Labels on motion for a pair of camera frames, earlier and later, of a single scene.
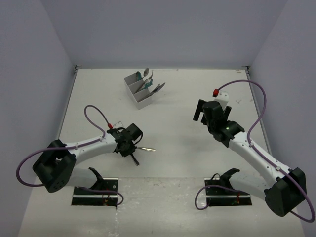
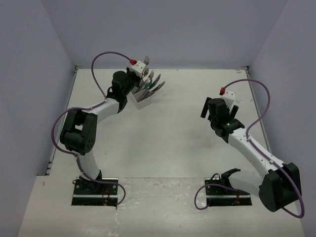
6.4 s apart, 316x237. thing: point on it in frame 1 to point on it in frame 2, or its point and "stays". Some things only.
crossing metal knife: x=156 y=90 stays
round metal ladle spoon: x=146 y=71 stays
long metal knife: x=149 y=94 to x=154 y=82
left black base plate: x=81 y=197 stays
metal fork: x=147 y=149 to x=146 y=61
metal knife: x=135 y=160 to x=150 y=93
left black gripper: x=131 y=150 to x=130 y=72
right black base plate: x=219 y=196 stays
